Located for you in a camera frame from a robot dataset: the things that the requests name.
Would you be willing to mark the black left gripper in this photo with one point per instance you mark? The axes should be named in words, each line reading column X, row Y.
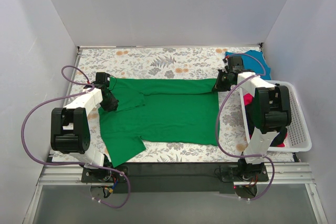
column 111, row 102

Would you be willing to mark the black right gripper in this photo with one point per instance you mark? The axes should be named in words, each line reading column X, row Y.
column 221, row 83

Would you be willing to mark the green t shirt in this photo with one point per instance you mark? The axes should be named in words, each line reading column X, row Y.
column 158, row 110

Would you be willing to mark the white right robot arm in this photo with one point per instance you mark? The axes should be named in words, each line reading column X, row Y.
column 254, row 159

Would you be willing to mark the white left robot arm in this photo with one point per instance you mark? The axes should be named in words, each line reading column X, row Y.
column 70, row 133

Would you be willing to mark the folded blue t shirt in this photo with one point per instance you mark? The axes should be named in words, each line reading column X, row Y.
column 254, row 60

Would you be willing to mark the red t shirt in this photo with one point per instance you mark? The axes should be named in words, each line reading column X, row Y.
column 248, row 99

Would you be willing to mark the floral table cloth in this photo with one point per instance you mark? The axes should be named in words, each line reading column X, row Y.
column 169, row 63

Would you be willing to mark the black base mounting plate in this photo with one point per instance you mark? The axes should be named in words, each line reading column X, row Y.
column 176, row 177

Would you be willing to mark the black t shirt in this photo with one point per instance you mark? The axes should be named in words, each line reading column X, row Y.
column 278, row 137

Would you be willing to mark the white plastic laundry basket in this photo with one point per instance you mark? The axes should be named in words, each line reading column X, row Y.
column 299, row 119

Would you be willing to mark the aluminium frame rail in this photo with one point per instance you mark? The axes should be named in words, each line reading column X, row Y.
column 285, row 173

